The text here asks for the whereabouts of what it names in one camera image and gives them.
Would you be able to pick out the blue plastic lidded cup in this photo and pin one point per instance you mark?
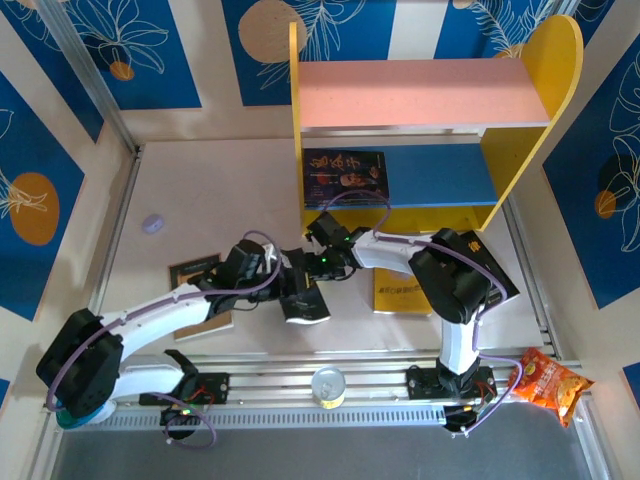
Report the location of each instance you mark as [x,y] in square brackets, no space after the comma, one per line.
[67,422]

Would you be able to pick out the silver yellow drink can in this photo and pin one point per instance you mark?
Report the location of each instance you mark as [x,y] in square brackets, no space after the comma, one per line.
[328,387]

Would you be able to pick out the yellow pink blue shelf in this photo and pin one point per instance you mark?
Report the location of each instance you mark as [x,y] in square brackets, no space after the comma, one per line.
[400,95]

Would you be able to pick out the dark book with portrait cover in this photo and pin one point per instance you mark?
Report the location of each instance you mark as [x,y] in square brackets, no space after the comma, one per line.
[345,177]

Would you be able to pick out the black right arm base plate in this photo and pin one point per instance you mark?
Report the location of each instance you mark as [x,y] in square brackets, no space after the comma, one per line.
[420,382]

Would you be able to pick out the orange snack bag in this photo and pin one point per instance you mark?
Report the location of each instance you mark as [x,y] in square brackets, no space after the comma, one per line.
[550,385]

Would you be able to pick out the brown book with scroll picture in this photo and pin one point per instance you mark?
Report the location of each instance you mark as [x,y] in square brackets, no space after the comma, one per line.
[210,327]

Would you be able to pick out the small black controller board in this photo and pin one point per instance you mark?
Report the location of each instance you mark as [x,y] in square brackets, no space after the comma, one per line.
[180,417]
[457,417]

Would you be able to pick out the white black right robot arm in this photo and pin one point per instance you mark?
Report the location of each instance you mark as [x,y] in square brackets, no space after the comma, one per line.
[460,345]

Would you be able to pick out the small lavender round cap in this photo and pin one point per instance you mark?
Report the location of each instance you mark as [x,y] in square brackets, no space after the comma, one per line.
[152,224]

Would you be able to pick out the black book with wolf eye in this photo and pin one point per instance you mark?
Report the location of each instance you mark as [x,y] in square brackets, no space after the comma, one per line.
[307,310]

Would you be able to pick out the aluminium mounting rail frame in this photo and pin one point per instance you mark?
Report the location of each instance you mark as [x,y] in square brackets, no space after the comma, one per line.
[280,375]

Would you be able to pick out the aluminium frame post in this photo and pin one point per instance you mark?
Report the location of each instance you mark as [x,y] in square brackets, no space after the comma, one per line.
[91,75]

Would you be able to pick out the yellow book with cartoon boy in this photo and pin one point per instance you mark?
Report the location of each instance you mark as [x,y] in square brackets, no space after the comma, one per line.
[400,300]

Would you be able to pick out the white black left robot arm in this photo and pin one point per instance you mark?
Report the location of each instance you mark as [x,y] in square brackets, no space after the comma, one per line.
[160,320]

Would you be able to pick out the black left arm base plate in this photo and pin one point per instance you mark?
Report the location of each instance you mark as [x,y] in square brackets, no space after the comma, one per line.
[215,387]

